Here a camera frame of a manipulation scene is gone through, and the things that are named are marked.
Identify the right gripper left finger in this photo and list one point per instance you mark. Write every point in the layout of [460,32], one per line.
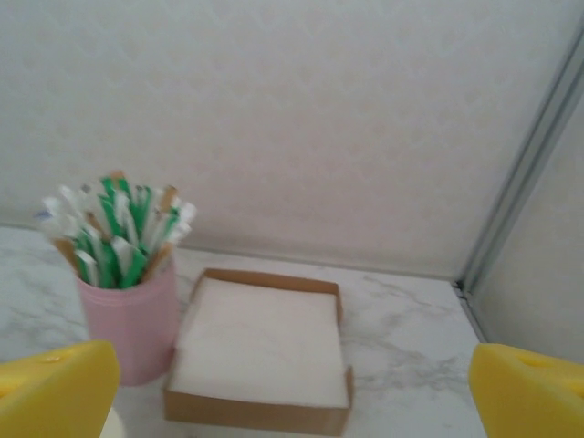
[55,397]

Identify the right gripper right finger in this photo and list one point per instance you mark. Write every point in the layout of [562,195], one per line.
[534,401]

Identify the pink cylindrical holder cup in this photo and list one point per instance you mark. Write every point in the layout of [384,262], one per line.
[132,333]

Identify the green white sachet stick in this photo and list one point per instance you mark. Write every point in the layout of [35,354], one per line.
[143,205]
[111,201]
[182,221]
[86,267]

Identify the brown cardboard napkin tray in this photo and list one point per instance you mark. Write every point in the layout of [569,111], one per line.
[255,417]

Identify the white paper napkin stack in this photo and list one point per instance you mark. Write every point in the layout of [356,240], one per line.
[260,342]

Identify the brown paper sachet stick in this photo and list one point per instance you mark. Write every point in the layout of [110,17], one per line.
[118,175]

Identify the aluminium table side rail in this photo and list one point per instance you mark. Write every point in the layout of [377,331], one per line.
[474,315]

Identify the aluminium frame post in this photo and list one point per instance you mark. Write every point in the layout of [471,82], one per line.
[520,169]

